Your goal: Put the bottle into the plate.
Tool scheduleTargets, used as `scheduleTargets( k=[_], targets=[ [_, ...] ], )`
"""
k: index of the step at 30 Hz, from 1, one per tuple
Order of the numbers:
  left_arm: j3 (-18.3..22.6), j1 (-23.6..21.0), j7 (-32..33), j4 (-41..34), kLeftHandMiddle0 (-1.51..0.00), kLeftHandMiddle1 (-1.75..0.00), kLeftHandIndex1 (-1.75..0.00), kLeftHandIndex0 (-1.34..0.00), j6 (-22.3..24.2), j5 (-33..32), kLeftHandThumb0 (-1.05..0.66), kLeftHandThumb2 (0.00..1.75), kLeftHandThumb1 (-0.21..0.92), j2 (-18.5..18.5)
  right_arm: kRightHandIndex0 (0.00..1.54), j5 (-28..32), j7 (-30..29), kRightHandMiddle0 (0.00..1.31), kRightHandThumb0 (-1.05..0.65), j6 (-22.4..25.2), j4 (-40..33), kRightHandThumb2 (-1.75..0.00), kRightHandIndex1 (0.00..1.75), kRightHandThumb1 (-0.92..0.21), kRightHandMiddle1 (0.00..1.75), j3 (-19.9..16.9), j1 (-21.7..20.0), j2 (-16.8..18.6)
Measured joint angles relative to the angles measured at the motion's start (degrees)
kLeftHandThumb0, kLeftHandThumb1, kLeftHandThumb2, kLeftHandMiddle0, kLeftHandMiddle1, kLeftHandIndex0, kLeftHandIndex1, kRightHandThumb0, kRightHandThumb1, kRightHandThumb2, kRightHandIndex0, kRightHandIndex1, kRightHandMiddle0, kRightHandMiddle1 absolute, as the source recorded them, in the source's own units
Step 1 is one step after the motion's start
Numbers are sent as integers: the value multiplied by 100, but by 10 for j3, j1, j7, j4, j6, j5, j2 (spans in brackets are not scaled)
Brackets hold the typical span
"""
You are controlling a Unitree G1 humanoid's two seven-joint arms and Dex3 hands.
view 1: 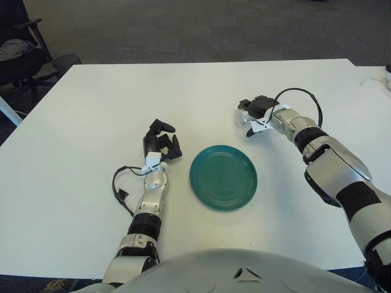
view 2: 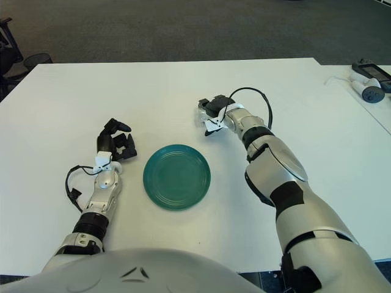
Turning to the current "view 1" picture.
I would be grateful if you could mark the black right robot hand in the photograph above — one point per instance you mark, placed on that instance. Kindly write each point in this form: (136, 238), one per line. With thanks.
(259, 107)

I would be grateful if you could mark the white table leg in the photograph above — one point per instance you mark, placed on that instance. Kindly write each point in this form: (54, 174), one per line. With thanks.
(9, 111)

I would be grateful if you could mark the grey cloth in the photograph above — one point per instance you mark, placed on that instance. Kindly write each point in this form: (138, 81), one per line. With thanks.
(15, 49)

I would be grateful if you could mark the black office chair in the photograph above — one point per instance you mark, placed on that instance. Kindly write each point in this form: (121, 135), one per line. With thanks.
(18, 65)

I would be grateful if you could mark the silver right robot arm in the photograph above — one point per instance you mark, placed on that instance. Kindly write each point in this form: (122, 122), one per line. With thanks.
(336, 171)

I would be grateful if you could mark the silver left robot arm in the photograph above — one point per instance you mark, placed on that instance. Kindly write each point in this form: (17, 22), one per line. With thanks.
(154, 183)

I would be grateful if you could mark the black mesh wastebasket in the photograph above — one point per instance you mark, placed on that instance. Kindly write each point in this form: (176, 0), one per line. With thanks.
(67, 62)

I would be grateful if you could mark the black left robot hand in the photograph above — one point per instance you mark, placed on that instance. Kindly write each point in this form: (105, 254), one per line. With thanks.
(151, 143)

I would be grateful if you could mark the green round plate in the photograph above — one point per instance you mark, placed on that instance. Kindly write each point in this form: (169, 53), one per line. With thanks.
(223, 178)

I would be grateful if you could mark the silver robot torso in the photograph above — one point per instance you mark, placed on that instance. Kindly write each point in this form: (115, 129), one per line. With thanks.
(214, 274)

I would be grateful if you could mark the clear bottle with blue cap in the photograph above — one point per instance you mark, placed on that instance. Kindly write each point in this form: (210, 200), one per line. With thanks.
(241, 117)

